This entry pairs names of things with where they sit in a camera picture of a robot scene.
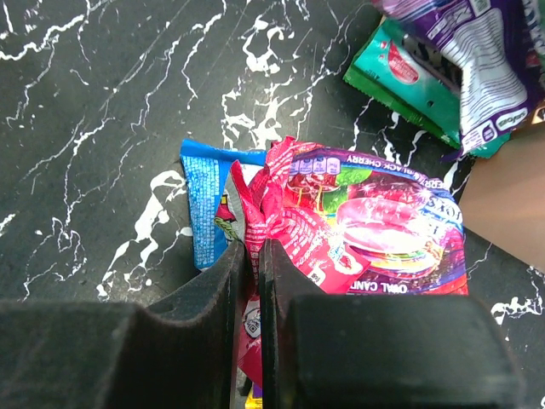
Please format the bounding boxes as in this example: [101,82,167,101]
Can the yellow green Fox's packet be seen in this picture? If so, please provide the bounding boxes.
[244,383,263,409]

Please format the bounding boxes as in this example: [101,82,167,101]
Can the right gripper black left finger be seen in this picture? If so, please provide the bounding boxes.
[144,240,247,409]

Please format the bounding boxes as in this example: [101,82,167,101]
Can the teal Fox's candy bag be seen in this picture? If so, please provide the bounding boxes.
[350,20,510,158]

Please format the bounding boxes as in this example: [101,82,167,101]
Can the purple snack packet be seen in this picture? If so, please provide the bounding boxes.
[373,1,544,154]

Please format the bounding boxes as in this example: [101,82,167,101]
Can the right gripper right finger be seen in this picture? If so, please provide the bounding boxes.
[259,239,341,408]

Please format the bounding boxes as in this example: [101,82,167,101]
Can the green snack packet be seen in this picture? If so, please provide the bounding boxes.
[343,65,460,148]

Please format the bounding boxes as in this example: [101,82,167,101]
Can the orange file organizer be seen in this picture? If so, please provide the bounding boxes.
[460,123,544,271]

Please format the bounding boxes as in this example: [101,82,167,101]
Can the blue snack packet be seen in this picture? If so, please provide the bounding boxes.
[180,140,267,271]

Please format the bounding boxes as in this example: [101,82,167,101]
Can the red snack packet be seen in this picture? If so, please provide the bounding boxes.
[229,135,371,389]

